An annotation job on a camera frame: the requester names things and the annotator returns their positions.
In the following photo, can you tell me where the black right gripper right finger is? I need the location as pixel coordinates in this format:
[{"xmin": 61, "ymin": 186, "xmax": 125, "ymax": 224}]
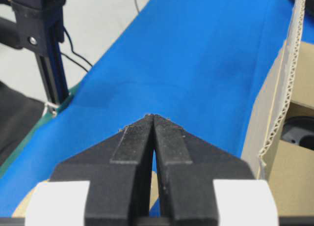
[{"xmin": 154, "ymin": 115, "xmax": 253, "ymax": 226}]

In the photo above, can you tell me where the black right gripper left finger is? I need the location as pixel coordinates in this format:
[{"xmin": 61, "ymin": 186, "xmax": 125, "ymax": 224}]
[{"xmin": 50, "ymin": 115, "xmax": 154, "ymax": 226}]

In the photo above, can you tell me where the brown cardboard box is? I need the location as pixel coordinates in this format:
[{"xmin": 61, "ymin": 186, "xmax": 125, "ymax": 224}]
[{"xmin": 241, "ymin": 0, "xmax": 314, "ymax": 225}]

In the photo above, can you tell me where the black item inside box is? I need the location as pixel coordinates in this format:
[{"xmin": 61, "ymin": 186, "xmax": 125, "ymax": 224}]
[{"xmin": 281, "ymin": 116, "xmax": 314, "ymax": 150}]

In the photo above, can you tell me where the blue table cloth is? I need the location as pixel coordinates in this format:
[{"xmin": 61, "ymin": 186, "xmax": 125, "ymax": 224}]
[{"xmin": 0, "ymin": 0, "xmax": 292, "ymax": 216}]

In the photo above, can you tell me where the black vertical frame post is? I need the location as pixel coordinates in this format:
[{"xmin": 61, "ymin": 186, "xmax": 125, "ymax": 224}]
[{"xmin": 11, "ymin": 0, "xmax": 69, "ymax": 105}]

